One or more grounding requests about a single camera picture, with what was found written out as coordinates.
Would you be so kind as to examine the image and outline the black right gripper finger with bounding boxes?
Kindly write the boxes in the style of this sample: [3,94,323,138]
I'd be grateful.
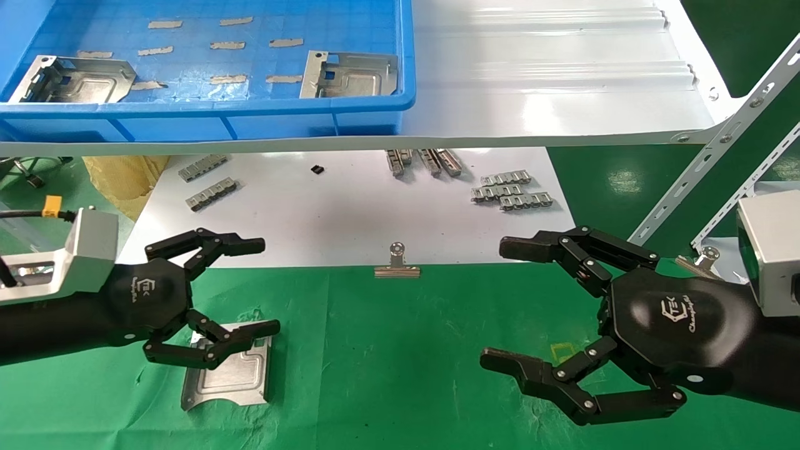
[479,336,687,427]
[499,226,661,298]

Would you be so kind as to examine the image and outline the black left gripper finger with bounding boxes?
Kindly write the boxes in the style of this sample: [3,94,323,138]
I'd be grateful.
[145,227,266,281]
[143,309,281,370]

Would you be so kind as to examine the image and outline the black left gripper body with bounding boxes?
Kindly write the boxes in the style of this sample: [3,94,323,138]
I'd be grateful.
[103,257,192,348]

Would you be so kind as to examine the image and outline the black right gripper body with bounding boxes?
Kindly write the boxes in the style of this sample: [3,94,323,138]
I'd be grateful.
[597,267,771,396]

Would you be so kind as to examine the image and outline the stamped metal bracket part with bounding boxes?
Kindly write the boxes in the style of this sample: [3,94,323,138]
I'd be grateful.
[299,51,399,99]
[181,320,280,412]
[7,55,138,104]

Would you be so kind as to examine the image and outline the small grey metal clip strip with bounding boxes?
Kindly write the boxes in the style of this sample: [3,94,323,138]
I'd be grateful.
[480,170,533,187]
[499,192,554,212]
[178,154,229,183]
[471,183,523,204]
[186,178,239,213]

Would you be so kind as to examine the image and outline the silver binder clip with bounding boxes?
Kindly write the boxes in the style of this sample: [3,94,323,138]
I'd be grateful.
[675,246,721,280]
[374,242,422,279]

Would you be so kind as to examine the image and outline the white paper sheet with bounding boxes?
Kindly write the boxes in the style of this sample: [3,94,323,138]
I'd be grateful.
[114,147,577,270]

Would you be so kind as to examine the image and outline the beige plastic bag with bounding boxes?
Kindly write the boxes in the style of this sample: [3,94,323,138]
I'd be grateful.
[82,155,171,223]

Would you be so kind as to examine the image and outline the green table cloth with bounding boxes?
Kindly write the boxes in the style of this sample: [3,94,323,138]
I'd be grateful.
[0,258,800,450]

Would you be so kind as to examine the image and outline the white sheet metal shelf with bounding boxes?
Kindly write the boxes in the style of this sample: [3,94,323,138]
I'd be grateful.
[0,0,744,158]

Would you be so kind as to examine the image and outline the white slotted angle bar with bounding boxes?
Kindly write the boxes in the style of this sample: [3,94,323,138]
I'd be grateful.
[627,34,800,246]
[691,122,800,251]

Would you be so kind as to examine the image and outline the blue plastic bin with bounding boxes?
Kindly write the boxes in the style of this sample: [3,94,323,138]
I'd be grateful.
[0,0,417,144]

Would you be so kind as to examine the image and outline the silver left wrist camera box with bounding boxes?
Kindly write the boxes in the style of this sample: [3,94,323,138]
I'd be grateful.
[0,208,120,306]

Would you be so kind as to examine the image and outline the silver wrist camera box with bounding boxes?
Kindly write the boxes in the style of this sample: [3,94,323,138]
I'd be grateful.
[0,208,120,306]
[736,190,800,318]

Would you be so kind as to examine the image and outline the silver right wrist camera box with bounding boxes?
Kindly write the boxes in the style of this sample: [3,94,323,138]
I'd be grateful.
[736,190,800,318]

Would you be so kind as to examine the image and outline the black cable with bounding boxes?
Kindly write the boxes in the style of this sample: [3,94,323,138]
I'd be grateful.
[0,209,77,222]

